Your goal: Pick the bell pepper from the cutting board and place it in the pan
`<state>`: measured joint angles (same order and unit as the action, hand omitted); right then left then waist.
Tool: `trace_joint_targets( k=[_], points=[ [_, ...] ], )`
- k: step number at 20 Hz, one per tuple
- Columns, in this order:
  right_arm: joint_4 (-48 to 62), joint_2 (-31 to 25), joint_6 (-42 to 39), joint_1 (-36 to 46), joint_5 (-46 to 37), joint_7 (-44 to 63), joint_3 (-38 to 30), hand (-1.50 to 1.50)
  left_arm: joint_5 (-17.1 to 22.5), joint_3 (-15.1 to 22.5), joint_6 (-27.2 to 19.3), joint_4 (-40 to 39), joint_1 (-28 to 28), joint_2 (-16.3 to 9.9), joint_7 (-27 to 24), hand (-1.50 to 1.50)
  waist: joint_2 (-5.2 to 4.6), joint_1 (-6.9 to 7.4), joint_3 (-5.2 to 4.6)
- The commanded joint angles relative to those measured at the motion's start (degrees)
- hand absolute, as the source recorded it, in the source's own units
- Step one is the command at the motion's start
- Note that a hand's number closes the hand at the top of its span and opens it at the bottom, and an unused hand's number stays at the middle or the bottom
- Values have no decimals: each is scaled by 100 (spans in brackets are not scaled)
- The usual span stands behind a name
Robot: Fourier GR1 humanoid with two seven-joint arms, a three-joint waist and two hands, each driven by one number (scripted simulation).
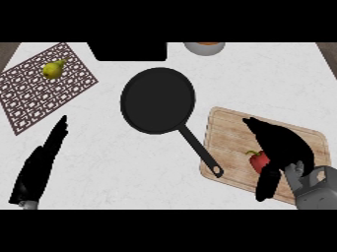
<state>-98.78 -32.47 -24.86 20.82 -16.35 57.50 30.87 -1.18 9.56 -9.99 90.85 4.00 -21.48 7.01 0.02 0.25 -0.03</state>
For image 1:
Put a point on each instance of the wooden cutting board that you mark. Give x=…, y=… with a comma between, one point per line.
x=230, y=138

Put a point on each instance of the brown patterned placemat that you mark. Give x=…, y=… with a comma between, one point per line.
x=43, y=87

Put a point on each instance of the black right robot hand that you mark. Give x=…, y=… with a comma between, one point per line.
x=283, y=144

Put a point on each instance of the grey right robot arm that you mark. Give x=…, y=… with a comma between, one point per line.
x=322, y=188

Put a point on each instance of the black frying pan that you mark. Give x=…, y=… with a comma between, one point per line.
x=159, y=101

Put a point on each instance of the black appliance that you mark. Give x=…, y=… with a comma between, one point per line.
x=128, y=50

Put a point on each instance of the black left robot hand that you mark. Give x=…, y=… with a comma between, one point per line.
x=37, y=167

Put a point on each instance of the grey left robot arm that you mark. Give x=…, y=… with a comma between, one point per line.
x=30, y=205

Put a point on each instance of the yellow-green pear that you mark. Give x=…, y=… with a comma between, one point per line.
x=54, y=69

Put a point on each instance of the red bell pepper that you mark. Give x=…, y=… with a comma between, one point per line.
x=259, y=160

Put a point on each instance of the grey bowl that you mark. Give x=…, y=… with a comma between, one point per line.
x=205, y=48

